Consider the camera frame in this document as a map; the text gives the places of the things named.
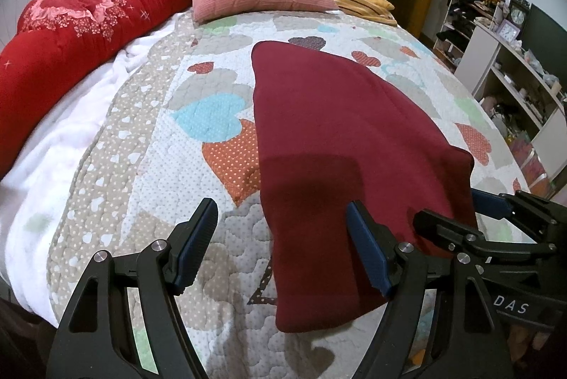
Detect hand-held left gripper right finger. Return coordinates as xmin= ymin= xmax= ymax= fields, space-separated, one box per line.
xmin=346 ymin=201 xmax=510 ymax=379

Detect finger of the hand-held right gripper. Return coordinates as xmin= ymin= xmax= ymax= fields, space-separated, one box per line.
xmin=470 ymin=188 xmax=563 ymax=229
xmin=413 ymin=208 xmax=561 ymax=269

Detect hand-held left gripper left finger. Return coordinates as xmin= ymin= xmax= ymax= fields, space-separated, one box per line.
xmin=46 ymin=197 xmax=219 ymax=379

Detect maroon sweater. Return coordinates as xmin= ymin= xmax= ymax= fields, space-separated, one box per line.
xmin=251 ymin=41 xmax=479 ymax=334

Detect shiny gift bag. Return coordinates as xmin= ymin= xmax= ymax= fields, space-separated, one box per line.
xmin=509 ymin=131 xmax=552 ymax=189

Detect heart print bed quilt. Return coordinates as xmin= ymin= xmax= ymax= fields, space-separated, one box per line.
xmin=46 ymin=9 xmax=534 ymax=379

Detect white shelf unit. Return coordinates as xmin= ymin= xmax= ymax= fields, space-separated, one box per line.
xmin=454 ymin=22 xmax=567 ymax=180

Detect small pink alarm clock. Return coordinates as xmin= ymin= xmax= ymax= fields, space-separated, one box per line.
xmin=498 ymin=19 xmax=521 ymax=43

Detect dark flat screen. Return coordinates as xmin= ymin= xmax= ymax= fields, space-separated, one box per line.
xmin=525 ymin=2 xmax=567 ymax=89

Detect white fleece blanket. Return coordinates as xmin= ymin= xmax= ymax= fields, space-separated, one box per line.
xmin=0 ymin=0 xmax=337 ymax=327

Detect shoe rack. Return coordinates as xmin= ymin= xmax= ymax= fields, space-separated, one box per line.
xmin=432 ymin=0 xmax=508 ymax=72

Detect black mantel clock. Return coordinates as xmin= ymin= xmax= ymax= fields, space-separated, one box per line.
xmin=507 ymin=0 xmax=531 ymax=27

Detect yellow striped cloth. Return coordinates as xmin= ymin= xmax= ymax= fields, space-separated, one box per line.
xmin=321 ymin=0 xmax=398 ymax=26

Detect red floral quilt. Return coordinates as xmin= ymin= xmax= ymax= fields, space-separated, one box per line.
xmin=0 ymin=0 xmax=193 ymax=180

